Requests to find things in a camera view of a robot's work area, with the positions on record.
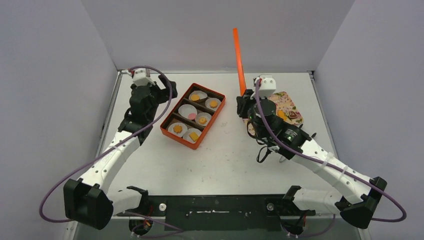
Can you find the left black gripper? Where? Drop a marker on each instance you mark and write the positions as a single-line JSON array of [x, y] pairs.
[[166, 91]]

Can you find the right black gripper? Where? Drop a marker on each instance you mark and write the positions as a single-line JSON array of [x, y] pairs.
[[245, 102]]

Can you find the orange tin lid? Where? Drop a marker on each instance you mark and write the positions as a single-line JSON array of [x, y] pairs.
[[239, 64]]

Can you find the round orange cookie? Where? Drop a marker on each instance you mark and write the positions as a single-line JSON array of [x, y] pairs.
[[213, 104], [194, 97]]

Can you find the round orange cookie top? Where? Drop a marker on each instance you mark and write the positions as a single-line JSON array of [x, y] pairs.
[[213, 104]]

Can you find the pink round cookie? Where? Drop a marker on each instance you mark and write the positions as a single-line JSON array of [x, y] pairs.
[[192, 116]]

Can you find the orange cookie tin box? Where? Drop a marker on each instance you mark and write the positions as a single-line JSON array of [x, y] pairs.
[[200, 106]]

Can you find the small orange cookie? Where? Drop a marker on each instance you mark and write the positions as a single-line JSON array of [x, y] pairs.
[[202, 120], [177, 128]]

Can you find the floral tray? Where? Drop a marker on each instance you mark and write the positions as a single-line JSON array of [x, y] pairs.
[[283, 102]]

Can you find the metal tongs with black tips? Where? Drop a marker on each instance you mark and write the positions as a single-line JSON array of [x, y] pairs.
[[294, 137]]

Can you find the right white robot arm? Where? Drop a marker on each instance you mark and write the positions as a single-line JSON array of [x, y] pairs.
[[355, 197]]

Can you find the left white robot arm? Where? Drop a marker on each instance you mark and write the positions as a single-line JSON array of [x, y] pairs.
[[88, 200]]

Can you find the white paper cup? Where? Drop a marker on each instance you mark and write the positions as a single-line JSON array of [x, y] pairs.
[[203, 114], [187, 138], [203, 96], [185, 109], [210, 99], [180, 135]]

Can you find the yellow fish cookie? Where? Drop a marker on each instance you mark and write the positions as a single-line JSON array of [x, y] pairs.
[[281, 114]]

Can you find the chocolate heart cookie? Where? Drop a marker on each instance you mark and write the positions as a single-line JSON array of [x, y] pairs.
[[292, 115]]

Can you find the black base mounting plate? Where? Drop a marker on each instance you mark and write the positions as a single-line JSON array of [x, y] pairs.
[[224, 212]]

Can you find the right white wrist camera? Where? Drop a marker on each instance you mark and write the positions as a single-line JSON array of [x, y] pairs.
[[266, 86]]

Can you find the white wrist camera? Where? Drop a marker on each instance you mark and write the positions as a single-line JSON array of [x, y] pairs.
[[266, 86], [141, 77]]

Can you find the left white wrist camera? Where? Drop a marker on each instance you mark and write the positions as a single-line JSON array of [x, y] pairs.
[[141, 77]]

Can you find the aluminium frame rail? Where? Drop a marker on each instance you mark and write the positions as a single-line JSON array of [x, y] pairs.
[[230, 71]]

